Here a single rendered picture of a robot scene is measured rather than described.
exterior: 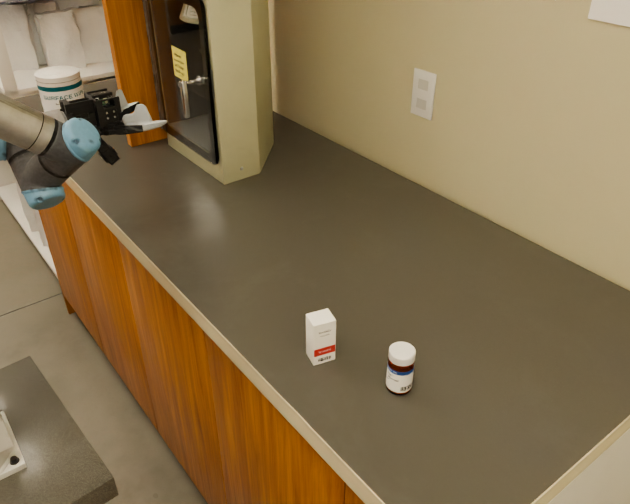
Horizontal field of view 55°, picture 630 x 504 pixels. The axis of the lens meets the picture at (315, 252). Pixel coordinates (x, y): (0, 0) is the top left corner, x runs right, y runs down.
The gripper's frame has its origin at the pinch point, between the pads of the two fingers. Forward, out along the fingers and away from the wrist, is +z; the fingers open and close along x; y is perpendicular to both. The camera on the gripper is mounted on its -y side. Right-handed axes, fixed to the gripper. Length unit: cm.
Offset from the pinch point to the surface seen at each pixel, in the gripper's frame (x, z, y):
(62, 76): 60, -2, -6
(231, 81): -5.4, 18.2, 5.6
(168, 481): -8, -17, -114
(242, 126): -5.4, 20.3, -6.1
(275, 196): -18.5, 20.7, -20.4
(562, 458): -107, 9, -20
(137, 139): 31.6, 6.8, -18.6
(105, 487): -72, -44, -21
